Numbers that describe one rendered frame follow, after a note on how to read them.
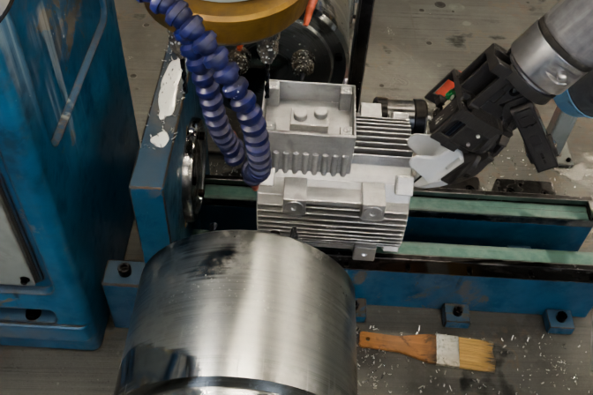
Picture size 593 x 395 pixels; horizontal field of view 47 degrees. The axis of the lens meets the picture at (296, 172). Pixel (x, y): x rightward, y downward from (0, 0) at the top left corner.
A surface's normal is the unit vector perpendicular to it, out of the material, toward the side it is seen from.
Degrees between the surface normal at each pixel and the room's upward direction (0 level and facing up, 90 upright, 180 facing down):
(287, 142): 90
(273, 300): 13
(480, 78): 90
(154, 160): 0
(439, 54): 0
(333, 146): 90
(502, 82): 90
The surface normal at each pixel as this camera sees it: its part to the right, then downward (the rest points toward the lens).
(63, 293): -0.04, 0.73
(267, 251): 0.21, -0.66
